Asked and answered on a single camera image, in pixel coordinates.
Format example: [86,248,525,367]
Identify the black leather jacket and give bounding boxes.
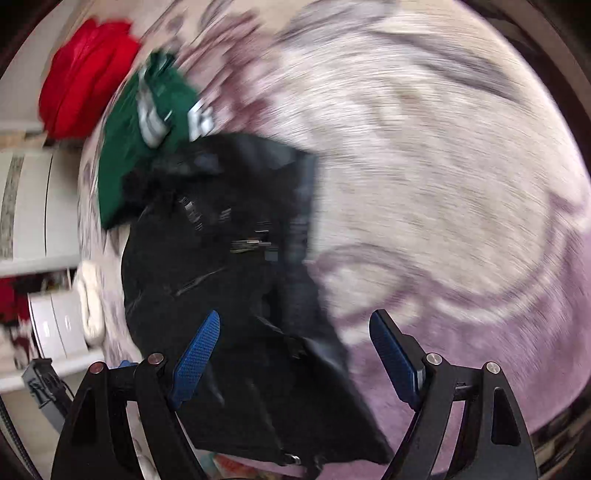
[121,133,392,466]

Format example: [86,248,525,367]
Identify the white wardrobe drawer unit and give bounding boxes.
[1,269,104,393]

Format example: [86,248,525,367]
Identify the white folded knit blanket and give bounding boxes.
[73,260,106,347]

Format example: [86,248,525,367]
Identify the floral bed blanket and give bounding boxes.
[82,1,590,448]

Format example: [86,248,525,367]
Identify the green striped folded garment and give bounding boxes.
[97,50,214,230]

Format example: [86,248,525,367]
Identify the red folded quilt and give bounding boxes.
[38,18,140,140]

